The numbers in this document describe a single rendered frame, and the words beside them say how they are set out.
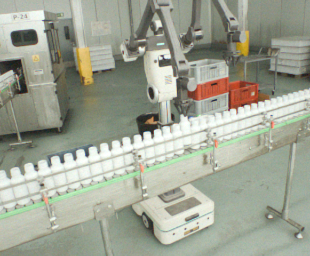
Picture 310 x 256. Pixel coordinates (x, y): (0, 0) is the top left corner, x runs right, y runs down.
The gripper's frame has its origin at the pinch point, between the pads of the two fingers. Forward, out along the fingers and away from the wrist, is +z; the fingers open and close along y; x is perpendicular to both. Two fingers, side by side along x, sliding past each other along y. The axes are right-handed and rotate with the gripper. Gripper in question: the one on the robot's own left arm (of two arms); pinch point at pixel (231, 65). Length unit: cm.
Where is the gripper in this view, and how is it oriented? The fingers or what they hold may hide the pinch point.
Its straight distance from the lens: 191.7
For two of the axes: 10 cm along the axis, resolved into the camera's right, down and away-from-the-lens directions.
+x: -8.8, 2.4, -4.2
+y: -4.8, -2.7, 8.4
